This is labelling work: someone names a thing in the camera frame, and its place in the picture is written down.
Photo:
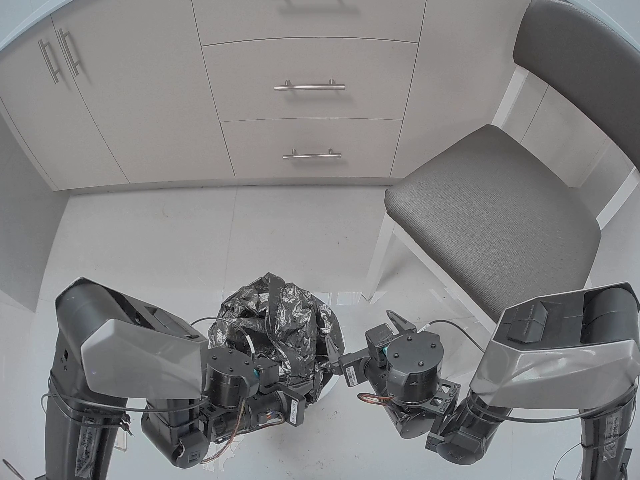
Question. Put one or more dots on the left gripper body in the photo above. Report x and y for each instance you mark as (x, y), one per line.
(272, 408)

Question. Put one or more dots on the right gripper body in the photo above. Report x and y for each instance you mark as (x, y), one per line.
(357, 365)

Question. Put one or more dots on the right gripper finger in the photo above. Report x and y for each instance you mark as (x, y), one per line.
(402, 327)
(337, 360)

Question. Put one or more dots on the black plastic bag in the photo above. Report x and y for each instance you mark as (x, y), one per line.
(295, 318)

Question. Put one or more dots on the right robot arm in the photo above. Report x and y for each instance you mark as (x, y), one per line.
(550, 363)

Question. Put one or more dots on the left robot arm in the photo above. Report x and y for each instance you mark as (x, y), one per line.
(140, 348)

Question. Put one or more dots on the grey padded chair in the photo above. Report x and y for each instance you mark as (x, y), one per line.
(490, 228)

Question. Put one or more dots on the beige cabinet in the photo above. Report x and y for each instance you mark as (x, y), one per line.
(150, 118)

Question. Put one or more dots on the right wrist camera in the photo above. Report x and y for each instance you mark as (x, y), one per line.
(380, 338)

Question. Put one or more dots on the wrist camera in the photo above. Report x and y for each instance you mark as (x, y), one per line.
(267, 370)
(380, 338)

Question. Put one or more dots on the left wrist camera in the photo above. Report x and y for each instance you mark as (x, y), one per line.
(267, 370)

